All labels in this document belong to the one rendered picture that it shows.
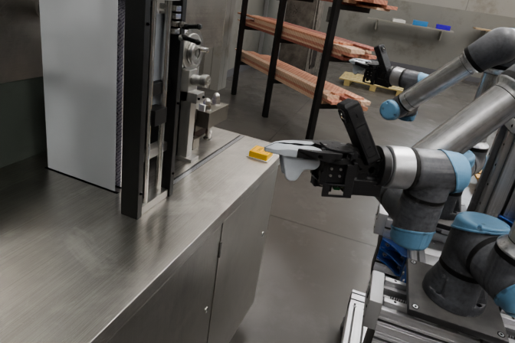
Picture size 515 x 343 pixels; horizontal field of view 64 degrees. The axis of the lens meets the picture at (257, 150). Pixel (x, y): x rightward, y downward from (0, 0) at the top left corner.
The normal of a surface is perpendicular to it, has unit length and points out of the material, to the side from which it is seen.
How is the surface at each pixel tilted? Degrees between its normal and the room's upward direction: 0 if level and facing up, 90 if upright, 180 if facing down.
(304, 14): 92
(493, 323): 0
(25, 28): 90
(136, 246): 0
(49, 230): 0
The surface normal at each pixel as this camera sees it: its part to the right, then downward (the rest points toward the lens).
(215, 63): -0.32, 0.32
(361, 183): 0.15, 0.26
